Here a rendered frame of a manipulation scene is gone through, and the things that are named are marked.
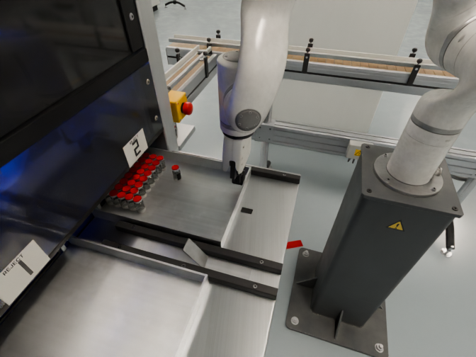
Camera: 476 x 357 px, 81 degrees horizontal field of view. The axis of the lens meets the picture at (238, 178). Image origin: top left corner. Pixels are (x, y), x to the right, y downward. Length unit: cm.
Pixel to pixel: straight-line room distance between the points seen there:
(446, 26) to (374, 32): 126
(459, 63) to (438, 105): 9
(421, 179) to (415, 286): 100
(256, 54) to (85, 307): 56
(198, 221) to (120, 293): 23
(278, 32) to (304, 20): 151
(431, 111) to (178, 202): 66
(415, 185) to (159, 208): 72
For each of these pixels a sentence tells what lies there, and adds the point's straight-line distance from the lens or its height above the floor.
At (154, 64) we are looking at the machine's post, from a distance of 77.
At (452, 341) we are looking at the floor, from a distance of 179.
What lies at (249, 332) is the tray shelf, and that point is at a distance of 58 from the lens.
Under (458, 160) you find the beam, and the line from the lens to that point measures 181.
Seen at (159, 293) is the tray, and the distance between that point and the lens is 63.
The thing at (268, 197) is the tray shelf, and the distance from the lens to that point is 76.
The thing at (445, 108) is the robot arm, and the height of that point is 111.
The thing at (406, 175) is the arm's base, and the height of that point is 90.
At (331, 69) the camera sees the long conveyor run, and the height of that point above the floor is 91.
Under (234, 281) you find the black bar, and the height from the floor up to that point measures 90.
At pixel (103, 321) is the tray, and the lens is 64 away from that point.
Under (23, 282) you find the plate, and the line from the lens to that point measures 60.
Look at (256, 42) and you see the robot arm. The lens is 49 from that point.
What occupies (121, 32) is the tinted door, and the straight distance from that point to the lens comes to 69.
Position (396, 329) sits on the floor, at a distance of 169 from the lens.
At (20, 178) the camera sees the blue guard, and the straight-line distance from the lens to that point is 53.
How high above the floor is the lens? 144
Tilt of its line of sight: 44 degrees down
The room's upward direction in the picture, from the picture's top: straight up
